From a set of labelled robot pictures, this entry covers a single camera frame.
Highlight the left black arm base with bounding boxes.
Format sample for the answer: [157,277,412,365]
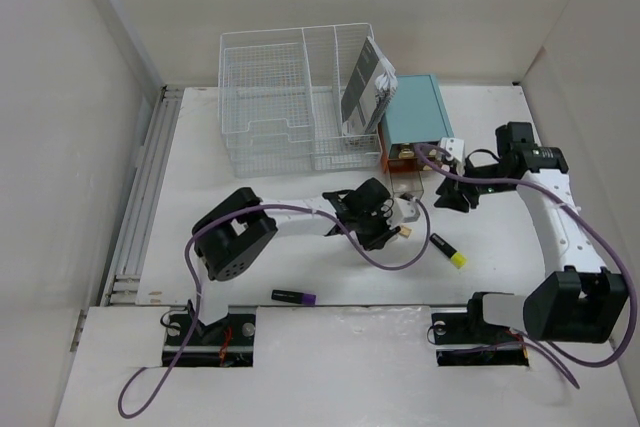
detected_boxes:
[160,304,257,368]

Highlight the grey setup guide booklet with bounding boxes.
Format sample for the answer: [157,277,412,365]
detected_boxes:
[341,36,399,136]

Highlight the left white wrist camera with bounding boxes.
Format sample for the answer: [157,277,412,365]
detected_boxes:
[392,193,421,224]

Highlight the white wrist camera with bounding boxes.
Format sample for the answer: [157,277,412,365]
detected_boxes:
[437,137,465,166]
[392,193,421,224]

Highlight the white wire desk organizer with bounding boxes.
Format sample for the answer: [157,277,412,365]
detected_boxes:
[218,23,382,178]

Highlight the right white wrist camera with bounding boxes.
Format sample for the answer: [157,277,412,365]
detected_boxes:
[437,137,465,166]

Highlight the yellow cap black highlighter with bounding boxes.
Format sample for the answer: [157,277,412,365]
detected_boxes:
[429,233,467,269]

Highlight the purple cap black marker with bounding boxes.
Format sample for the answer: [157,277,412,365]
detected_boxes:
[271,289,316,306]

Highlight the small tan eraser block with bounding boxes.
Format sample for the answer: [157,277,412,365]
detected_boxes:
[398,226,412,238]

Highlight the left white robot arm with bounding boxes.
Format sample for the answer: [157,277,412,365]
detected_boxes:
[192,178,419,283]

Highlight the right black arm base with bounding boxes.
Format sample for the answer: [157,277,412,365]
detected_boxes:
[427,292,529,367]

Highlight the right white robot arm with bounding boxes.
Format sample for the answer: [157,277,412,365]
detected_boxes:
[436,122,629,343]

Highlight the teal mini drawer cabinet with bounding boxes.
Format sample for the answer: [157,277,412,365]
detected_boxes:
[379,74,454,173]

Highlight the aluminium rail frame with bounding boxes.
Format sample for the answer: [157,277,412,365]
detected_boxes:
[97,86,184,307]

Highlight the clear drawer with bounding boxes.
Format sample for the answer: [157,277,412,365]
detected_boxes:
[388,159,424,199]

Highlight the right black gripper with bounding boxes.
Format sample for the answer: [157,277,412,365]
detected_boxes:
[433,155,513,214]

